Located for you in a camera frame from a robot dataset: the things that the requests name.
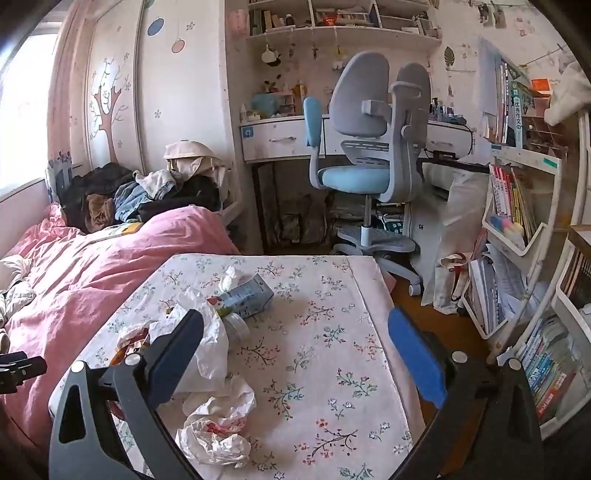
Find tall translucent plastic bag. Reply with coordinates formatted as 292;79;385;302
421;170;491;310

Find white bookshelf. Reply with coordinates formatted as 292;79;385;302
507;222;591;440

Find camouflage bag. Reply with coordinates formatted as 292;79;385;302
276;193;329;246

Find yellow book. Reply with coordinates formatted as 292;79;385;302
89;222;145;244

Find window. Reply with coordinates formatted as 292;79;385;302
0;28;62;200

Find white desk with drawers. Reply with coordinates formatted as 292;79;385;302
239;113;477;165

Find white rolling book cart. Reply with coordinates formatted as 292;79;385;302
461;147;570;366

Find crumpled white tissue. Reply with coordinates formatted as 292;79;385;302
218;266;243;291

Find beige cloth bag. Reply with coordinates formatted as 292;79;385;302
164;140;228;186

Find orange snack wrapper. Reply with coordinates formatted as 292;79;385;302
111;325;153;370

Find black cable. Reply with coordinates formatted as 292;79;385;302
424;119;477;158

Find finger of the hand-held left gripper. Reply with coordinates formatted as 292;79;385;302
0;352;48;394

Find row of red books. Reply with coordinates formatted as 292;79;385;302
488;164;537;237

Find blue denim jeans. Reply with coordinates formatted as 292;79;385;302
113;180;154;223

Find brown wooden organizer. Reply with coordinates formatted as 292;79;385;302
521;112;583;154

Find white plush cloth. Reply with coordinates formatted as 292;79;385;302
544;60;591;126

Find white tote bag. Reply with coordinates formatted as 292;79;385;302
433;252;475;315

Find white red-print plastic bag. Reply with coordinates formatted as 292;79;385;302
174;414;253;468

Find clear plastic bottle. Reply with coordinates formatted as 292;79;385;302
224;314;251;343

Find pink duvet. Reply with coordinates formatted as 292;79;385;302
0;203;242;446

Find pink curtain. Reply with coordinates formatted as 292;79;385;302
46;0;95;185

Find blue desk container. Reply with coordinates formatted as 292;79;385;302
250;92;283;119

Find blue milk carton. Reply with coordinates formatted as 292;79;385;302
216;273;274;320

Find row of blue books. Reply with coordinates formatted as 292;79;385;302
518;314;579;424

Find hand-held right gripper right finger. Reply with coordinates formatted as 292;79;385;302
388;307;546;480

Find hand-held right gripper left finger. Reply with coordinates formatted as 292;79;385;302
48;308;206;480

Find dark clothes pile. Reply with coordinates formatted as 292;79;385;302
60;163;136;234

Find white patterned cloth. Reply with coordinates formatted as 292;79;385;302
0;255;38;354

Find white garment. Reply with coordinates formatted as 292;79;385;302
133;169;179;200

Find blue grey desk chair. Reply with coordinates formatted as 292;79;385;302
302;51;433;297

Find white bed frame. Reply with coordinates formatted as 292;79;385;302
216;184;246;232

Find white wall shelf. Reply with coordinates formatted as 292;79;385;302
246;0;443;52

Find large white plastic bag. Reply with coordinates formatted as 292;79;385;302
148;286;232;393

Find black garment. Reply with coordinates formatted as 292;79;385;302
137;176;223;223

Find brown garment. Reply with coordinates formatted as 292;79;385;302
86;194;116;232

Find upright tall books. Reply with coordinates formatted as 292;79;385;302
495;58;537;149

